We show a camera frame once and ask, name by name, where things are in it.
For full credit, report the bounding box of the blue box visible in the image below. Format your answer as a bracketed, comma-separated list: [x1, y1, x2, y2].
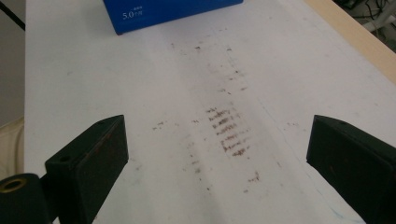
[102, 0, 245, 35]

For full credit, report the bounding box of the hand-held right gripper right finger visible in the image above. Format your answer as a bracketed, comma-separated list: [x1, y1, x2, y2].
[305, 114, 396, 224]

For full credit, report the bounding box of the black cable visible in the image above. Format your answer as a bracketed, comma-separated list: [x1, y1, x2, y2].
[0, 1, 26, 32]

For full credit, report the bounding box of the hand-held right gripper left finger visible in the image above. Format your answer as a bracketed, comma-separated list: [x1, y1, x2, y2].
[44, 114, 130, 224]

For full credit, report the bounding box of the tangle of black cables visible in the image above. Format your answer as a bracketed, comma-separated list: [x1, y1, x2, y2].
[333, 0, 396, 21]

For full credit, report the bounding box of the white pipe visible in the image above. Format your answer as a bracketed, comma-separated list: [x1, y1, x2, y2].
[361, 12, 396, 34]

